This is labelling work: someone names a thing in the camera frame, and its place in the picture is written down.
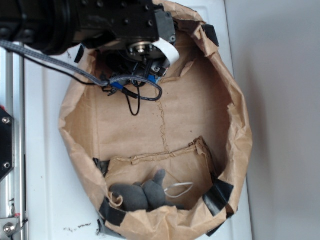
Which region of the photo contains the aluminium rail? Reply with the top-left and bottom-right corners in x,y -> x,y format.
0,49 -> 28,240

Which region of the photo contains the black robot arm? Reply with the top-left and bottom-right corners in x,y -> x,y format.
0,0 -> 180,87

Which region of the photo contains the brown paper bag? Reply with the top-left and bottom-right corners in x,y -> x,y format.
59,0 -> 253,240

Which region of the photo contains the grey braided cable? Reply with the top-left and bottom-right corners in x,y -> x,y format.
0,39 -> 163,102

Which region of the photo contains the black tape piece right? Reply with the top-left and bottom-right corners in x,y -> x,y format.
202,179 -> 234,217

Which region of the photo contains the black octagonal mount plate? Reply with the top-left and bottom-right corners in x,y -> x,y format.
0,105 -> 14,182

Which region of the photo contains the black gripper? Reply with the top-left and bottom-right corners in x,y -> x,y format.
99,9 -> 177,87

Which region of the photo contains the white ribbon cable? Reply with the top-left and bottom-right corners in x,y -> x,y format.
151,37 -> 180,69

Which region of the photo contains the black tape piece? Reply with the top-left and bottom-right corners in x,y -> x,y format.
97,197 -> 127,240
202,179 -> 234,217

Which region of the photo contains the black tape piece left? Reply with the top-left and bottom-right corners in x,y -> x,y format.
97,197 -> 127,240

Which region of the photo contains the grey plush toy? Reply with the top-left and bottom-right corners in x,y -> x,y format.
110,169 -> 184,212

